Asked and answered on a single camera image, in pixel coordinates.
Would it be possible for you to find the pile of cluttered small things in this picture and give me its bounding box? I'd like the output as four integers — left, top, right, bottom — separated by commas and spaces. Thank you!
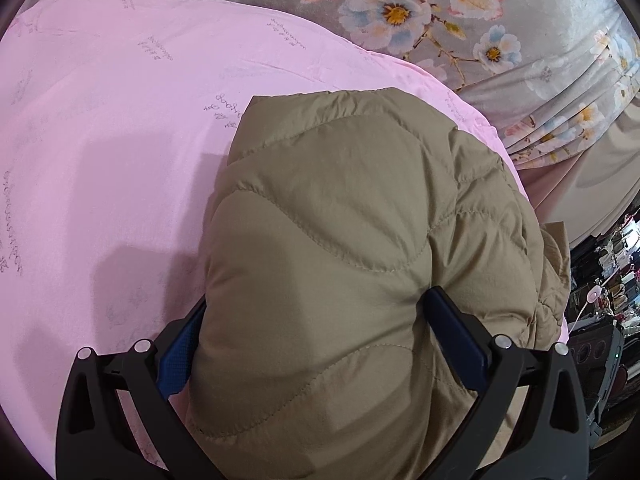
570, 212, 640, 326

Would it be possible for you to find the black speaker box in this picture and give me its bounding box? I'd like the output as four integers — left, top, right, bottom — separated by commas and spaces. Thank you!
570, 320, 627, 413

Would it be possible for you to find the pink printed blanket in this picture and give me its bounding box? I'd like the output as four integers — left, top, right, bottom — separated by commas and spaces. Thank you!
0, 0, 532, 480

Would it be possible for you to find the khaki quilted puffer jacket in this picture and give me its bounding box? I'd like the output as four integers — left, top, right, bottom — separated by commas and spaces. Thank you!
186, 87, 572, 480

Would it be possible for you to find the grey floral bedsheet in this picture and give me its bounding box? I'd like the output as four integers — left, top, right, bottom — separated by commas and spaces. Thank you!
40, 0, 640, 167

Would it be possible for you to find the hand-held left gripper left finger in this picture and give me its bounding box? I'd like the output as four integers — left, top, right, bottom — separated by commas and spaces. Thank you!
55, 295, 217, 480

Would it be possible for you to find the pale satin bed skirt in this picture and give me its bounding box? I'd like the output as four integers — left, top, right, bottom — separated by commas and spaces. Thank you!
520, 107, 640, 252

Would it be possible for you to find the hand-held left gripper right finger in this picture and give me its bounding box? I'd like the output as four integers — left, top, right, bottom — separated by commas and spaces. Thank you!
422, 285, 592, 480

